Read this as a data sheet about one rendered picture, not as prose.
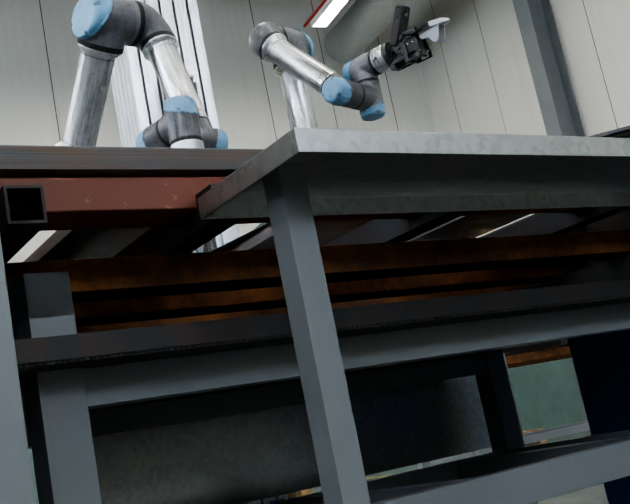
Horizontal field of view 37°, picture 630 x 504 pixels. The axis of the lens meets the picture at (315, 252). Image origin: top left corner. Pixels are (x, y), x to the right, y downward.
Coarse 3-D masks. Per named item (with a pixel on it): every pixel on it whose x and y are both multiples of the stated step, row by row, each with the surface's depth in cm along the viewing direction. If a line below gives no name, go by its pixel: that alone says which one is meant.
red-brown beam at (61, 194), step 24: (48, 192) 126; (72, 192) 128; (96, 192) 130; (120, 192) 132; (144, 192) 134; (168, 192) 136; (192, 192) 138; (24, 216) 125; (48, 216) 127; (72, 216) 129; (96, 216) 132; (120, 216) 134; (144, 216) 136; (168, 216) 139; (336, 216) 159; (360, 216) 163; (384, 216) 166
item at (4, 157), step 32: (0, 160) 124; (32, 160) 126; (64, 160) 128; (96, 160) 131; (128, 160) 134; (160, 160) 136; (192, 160) 139; (224, 160) 142; (320, 224) 189; (352, 224) 195; (448, 224) 213; (480, 224) 220; (512, 224) 244; (32, 256) 178; (64, 256) 174; (96, 256) 179
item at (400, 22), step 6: (396, 6) 268; (402, 6) 267; (396, 12) 268; (402, 12) 267; (408, 12) 269; (396, 18) 268; (402, 18) 268; (408, 18) 270; (396, 24) 268; (402, 24) 268; (396, 30) 268; (402, 30) 269; (396, 36) 268; (390, 42) 270; (396, 42) 268
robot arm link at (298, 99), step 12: (288, 36) 291; (300, 36) 296; (300, 48) 294; (312, 48) 300; (276, 72) 297; (288, 84) 293; (300, 84) 292; (288, 96) 293; (300, 96) 292; (288, 108) 293; (300, 108) 291; (312, 108) 293; (300, 120) 290; (312, 120) 291
